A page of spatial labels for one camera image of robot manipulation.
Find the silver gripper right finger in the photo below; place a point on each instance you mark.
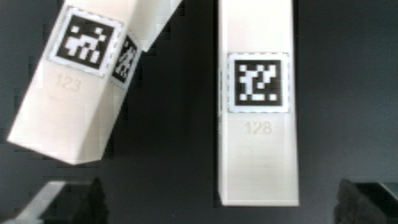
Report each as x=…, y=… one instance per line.
x=367, y=203

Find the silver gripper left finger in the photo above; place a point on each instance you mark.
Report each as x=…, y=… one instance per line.
x=68, y=203

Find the white desk leg with tags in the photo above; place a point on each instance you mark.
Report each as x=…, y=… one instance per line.
x=257, y=112

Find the white desk leg centre right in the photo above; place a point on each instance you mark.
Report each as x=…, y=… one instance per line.
x=104, y=34

